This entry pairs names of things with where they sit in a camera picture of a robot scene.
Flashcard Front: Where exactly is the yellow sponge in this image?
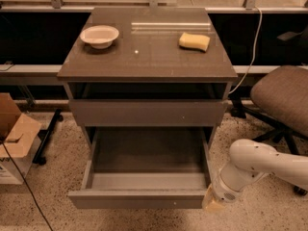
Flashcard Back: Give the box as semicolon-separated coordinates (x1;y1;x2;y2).
179;33;210;52

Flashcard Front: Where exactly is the brown office chair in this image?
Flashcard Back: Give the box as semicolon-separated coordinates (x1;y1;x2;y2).
240;65;308;194

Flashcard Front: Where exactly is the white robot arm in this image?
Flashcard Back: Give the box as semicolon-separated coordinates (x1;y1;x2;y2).
202;139;308;213

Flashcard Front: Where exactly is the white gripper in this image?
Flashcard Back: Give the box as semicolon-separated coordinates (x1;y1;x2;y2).
201;175;243;213

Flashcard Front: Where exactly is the black metal stand leg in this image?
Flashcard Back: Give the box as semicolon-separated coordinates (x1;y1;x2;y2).
33;109;64;166

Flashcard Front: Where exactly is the white bowl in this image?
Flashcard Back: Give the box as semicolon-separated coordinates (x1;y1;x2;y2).
80;25;119;49

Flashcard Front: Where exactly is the metal window rail frame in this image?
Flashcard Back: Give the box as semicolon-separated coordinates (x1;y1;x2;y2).
1;0;307;85

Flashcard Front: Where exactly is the white hanging cable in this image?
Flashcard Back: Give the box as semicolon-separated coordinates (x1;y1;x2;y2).
228;7;264;95

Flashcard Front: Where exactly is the black floor cable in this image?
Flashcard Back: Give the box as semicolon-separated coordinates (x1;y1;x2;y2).
0;141;55;231

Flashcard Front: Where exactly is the grey drawer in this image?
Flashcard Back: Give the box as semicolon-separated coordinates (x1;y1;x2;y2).
69;99;227;127
68;127;215;209

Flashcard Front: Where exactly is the grey top drawer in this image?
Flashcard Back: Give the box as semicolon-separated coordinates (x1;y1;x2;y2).
69;99;227;127

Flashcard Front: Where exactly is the grey drawer cabinet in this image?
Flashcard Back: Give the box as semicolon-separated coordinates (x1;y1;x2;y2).
58;7;237;142

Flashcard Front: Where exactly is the cardboard box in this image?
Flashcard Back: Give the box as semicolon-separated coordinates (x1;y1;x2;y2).
0;93;41;184

